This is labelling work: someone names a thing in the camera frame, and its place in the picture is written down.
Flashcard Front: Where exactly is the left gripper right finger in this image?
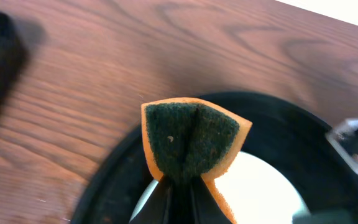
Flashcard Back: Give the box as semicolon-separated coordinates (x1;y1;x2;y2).
190;177;232;224

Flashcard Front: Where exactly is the round black tray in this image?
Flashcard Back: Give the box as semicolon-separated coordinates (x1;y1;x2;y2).
71;92;358;223

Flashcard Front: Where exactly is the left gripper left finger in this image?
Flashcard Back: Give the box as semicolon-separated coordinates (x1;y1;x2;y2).
129;177;173;224

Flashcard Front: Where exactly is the green yellow sponge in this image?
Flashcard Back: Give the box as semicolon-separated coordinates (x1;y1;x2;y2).
140;96;254;224

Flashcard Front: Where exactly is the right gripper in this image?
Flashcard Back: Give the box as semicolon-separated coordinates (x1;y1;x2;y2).
292;118;358;224

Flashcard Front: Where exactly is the light green plate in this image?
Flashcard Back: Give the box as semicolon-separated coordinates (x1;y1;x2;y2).
129;151;310;224

